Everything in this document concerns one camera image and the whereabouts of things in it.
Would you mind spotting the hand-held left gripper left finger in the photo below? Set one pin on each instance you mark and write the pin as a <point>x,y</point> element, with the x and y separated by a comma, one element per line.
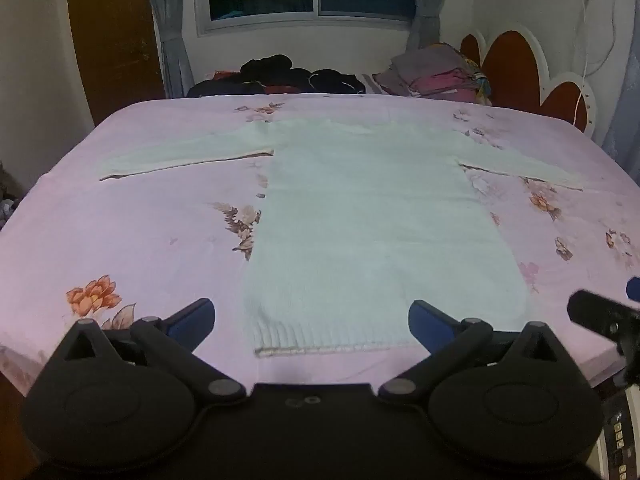
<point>192,319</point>

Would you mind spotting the white appliance with buttons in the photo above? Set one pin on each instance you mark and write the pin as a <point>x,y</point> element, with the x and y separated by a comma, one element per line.
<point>624,435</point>

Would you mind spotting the striped grey cloth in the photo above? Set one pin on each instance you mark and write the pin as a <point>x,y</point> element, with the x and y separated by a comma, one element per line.
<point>371,84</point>

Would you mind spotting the pink floral bed sheet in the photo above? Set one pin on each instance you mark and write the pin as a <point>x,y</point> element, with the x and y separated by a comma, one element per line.
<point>140,240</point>

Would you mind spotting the brown and white headboard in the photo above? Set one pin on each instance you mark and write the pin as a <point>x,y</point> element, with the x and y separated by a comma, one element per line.
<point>520,67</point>

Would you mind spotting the white knit sweater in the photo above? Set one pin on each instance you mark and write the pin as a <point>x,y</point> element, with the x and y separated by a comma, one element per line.
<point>370,220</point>

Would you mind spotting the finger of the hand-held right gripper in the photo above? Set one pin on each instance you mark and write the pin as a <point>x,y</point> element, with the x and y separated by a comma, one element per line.
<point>634,290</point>
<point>595,312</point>

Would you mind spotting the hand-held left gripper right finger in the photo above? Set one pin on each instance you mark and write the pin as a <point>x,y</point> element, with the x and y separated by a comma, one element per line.
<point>430,322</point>

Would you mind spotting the grey curtain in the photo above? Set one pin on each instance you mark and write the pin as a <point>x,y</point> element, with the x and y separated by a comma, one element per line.
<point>172,40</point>
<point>427,10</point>

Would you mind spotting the pile of dark clothes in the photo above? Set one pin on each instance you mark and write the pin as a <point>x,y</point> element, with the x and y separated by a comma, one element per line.
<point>280,77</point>

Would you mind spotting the stack of folded clothes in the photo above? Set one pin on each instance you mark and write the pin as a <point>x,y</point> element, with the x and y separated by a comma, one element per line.
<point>435,75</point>

